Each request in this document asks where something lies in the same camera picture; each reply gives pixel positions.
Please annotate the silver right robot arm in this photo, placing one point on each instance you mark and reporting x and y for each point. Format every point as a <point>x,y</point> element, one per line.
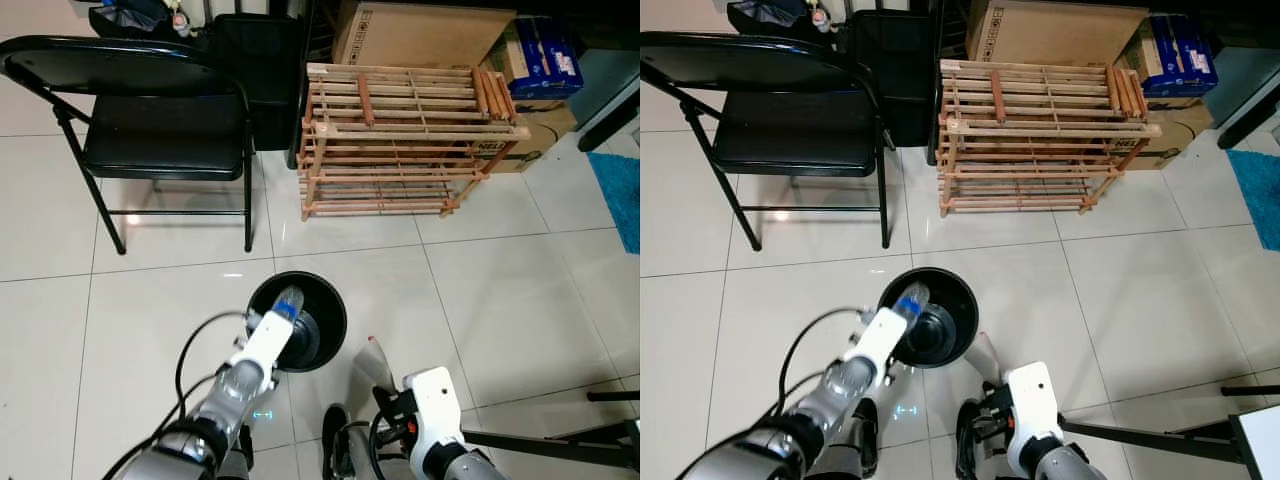
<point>1070,465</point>
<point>465,465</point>

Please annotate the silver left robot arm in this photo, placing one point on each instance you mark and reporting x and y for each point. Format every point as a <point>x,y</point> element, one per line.
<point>225,400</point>
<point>835,400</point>

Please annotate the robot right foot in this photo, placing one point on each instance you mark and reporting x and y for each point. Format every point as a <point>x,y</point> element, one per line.
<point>967,435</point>
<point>336,440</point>

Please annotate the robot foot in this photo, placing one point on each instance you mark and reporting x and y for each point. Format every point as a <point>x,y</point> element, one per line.
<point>865,440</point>
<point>967,435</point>
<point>336,440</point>
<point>245,450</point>

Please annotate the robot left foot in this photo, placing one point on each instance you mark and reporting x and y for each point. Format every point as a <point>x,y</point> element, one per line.
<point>865,440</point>
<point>245,450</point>

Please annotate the white table with black legs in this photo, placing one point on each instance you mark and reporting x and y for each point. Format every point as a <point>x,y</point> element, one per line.
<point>1258,445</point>
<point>540,440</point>

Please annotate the wooden slatted shoe rack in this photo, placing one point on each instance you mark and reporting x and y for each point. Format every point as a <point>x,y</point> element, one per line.
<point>400,130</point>
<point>1040,125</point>

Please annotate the black folding chair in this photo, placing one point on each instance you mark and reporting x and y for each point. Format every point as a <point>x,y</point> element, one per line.
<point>790,135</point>
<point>160,140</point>

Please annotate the black trolley suitcase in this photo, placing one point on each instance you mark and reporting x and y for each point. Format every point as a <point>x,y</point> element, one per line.
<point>265,70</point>
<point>900,65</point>

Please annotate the teal floor mat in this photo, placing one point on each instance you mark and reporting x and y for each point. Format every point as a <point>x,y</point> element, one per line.
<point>618,200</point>
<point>1258,198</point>

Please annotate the printed brown cardboard box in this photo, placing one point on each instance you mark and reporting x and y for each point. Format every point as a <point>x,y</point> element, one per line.
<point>1180,125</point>
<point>545,125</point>

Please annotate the large plain cardboard box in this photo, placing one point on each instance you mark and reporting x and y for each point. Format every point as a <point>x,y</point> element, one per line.
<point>420,35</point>
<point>1055,32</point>

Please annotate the black open bag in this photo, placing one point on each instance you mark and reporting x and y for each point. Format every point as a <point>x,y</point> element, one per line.
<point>135,15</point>
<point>775,12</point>

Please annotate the blue printed carton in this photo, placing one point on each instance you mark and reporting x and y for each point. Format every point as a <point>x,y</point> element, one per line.
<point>1180,55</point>
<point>545,60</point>

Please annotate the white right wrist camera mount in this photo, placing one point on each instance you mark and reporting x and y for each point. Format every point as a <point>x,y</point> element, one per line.
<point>1032,405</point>
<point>432,410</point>

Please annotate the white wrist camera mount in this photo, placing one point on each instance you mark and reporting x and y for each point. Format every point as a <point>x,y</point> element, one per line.
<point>878,342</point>
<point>1032,405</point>
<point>432,410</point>
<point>265,345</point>

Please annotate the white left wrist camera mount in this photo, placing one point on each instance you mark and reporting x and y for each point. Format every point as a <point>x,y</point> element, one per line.
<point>265,345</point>
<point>878,342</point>

